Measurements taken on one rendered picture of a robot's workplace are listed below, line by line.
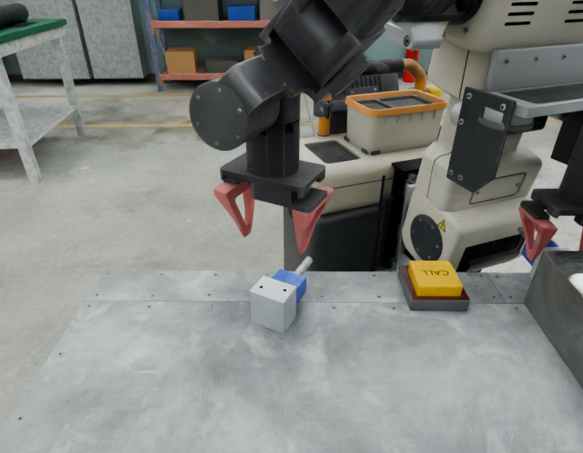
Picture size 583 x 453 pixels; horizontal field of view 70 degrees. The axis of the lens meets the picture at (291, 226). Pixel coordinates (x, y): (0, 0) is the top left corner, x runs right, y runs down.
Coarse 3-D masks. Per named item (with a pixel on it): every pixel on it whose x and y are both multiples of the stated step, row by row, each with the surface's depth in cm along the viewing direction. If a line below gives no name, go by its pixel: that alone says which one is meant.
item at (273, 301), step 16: (288, 272) 58; (256, 288) 53; (272, 288) 53; (288, 288) 53; (304, 288) 58; (256, 304) 53; (272, 304) 52; (288, 304) 53; (256, 320) 55; (272, 320) 53; (288, 320) 54
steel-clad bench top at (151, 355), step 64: (128, 320) 56; (192, 320) 56; (320, 320) 56; (384, 320) 56; (448, 320) 56; (512, 320) 56; (64, 384) 47; (128, 384) 47; (192, 384) 47; (256, 384) 47; (320, 384) 47; (384, 384) 47; (448, 384) 47; (512, 384) 47; (576, 384) 47; (0, 448) 41; (64, 448) 41; (128, 448) 41; (192, 448) 41; (256, 448) 41; (320, 448) 41; (384, 448) 41; (448, 448) 41; (512, 448) 41; (576, 448) 41
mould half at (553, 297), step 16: (544, 256) 54; (560, 256) 53; (576, 256) 53; (544, 272) 54; (560, 272) 51; (576, 272) 50; (544, 288) 54; (560, 288) 51; (576, 288) 48; (528, 304) 58; (544, 304) 54; (560, 304) 51; (576, 304) 48; (544, 320) 54; (560, 320) 51; (576, 320) 48; (560, 336) 51; (576, 336) 48; (560, 352) 51; (576, 352) 48; (576, 368) 48
